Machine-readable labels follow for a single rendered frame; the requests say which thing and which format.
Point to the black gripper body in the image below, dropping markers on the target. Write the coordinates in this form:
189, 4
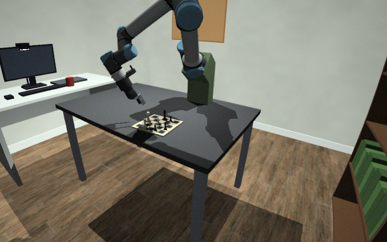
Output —
122, 80

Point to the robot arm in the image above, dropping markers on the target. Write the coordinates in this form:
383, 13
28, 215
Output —
188, 16

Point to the cream and black chessboard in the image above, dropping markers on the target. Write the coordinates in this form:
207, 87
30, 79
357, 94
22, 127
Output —
150, 125

